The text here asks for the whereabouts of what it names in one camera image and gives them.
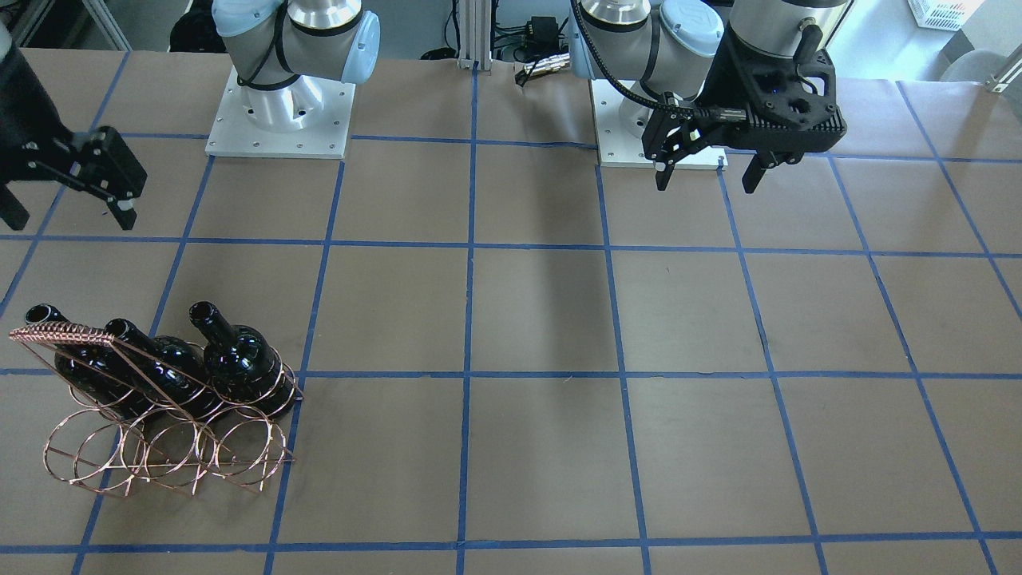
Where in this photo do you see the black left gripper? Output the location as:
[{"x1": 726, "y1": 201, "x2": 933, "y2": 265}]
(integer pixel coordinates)
[{"x1": 642, "y1": 36, "x2": 847, "y2": 194}]

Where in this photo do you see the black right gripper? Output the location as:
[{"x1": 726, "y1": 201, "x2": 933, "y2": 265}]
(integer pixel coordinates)
[{"x1": 0, "y1": 28, "x2": 149, "y2": 232}]

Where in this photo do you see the dark wine bottle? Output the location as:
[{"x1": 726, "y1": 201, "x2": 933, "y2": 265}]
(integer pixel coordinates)
[
  {"x1": 105, "y1": 318, "x2": 223, "y2": 421},
  {"x1": 188, "y1": 301, "x2": 296, "y2": 418}
]

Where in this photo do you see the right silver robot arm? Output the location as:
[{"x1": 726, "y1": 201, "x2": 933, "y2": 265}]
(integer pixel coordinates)
[{"x1": 1, "y1": 1, "x2": 381, "y2": 230}]

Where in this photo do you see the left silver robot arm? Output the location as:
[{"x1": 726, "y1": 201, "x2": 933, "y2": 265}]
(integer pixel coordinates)
[{"x1": 569, "y1": 1, "x2": 848, "y2": 193}]

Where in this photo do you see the dark wine bottle in basket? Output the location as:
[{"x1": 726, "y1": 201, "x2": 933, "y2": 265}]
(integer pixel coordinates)
[{"x1": 188, "y1": 301, "x2": 296, "y2": 418}]

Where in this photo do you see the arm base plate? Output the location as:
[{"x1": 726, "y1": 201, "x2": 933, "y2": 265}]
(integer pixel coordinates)
[
  {"x1": 589, "y1": 80, "x2": 727, "y2": 170},
  {"x1": 205, "y1": 69, "x2": 355, "y2": 160}
]

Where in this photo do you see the copper wire wine basket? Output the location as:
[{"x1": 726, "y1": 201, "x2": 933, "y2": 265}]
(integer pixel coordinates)
[{"x1": 10, "y1": 318, "x2": 303, "y2": 498}]

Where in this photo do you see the aluminium frame post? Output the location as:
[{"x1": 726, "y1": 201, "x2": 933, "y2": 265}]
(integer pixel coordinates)
[{"x1": 454, "y1": 1, "x2": 495, "y2": 73}]

